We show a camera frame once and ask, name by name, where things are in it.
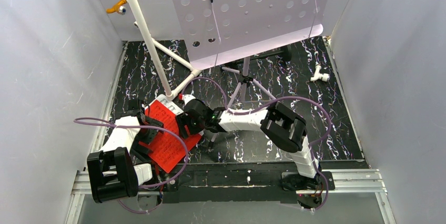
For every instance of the red sheet music book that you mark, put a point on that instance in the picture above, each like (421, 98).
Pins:
(165, 150)

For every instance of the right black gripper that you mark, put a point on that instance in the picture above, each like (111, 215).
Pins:
(186, 124)

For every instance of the orange wall hook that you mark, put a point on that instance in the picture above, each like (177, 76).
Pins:
(118, 8)

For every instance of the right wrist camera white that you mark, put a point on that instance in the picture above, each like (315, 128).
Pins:
(185, 98)

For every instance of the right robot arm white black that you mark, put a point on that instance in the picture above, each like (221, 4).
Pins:
(285, 128)

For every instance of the lilac perforated music stand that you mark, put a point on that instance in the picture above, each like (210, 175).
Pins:
(220, 31)

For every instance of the white PVC pipe frame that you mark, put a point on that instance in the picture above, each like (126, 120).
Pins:
(152, 46)

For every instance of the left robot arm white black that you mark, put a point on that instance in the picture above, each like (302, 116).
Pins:
(121, 165)

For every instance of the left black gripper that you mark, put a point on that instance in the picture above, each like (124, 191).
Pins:
(145, 133)

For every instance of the white pipe tee fitting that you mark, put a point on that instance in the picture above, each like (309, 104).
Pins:
(319, 76)

